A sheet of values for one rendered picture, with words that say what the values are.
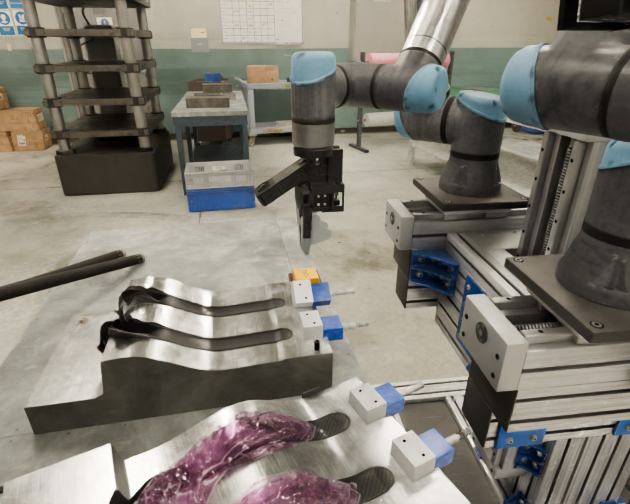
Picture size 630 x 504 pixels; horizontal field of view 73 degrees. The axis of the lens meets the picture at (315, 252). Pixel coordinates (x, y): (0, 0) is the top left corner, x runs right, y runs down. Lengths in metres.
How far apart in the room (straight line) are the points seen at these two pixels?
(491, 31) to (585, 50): 7.81
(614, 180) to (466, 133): 0.47
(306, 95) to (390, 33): 6.49
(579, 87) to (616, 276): 0.36
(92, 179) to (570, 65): 4.60
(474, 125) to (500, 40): 7.28
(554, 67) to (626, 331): 0.38
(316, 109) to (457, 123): 0.46
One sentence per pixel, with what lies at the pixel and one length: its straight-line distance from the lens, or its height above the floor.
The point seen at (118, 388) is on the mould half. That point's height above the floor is 0.87.
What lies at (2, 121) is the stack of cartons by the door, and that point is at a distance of 7.45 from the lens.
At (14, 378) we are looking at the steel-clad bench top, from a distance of 1.03.
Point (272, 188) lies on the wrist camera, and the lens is 0.77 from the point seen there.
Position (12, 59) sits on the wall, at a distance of 7.68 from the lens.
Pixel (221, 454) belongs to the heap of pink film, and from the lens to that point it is 0.62.
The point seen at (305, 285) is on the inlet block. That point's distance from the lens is 0.88.
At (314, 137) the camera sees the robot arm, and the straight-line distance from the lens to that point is 0.75.
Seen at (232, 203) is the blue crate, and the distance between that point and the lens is 4.00.
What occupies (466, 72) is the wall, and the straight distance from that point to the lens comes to 8.11.
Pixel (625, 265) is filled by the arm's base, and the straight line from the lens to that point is 0.73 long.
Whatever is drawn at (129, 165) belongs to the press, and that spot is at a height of 0.28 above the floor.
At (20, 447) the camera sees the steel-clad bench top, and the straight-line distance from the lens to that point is 0.88.
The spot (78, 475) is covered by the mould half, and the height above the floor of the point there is 0.91.
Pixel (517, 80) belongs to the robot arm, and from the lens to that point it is 0.48.
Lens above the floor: 1.38
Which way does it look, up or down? 26 degrees down
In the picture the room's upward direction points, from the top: straight up
